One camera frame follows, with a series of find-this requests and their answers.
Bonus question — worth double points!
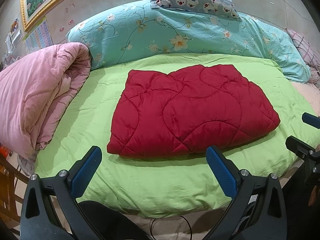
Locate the red quilted puffer jacket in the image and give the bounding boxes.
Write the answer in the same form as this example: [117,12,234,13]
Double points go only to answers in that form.
[106,64,280,158]

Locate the person's right hand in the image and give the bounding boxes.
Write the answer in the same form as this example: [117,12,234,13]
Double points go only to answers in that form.
[308,185,319,206]

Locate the pink mattress pad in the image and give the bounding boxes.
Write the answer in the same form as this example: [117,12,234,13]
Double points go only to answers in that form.
[291,82,320,116]

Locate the wooden chair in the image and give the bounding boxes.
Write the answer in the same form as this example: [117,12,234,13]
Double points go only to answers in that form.
[1,154,29,223]

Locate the pink plaid pillow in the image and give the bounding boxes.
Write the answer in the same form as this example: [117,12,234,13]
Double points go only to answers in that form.
[286,28,319,87]

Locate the pink quilted comforter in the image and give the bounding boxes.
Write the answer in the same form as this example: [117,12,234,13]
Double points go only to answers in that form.
[1,42,91,159]

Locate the teal floral duvet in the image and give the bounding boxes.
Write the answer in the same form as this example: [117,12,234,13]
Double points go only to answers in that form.
[66,0,311,82]

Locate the black cable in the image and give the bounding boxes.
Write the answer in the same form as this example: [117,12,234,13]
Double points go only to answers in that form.
[149,214,193,240]

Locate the wall calendar poster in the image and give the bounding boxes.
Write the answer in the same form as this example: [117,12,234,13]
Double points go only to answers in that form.
[23,17,53,54]

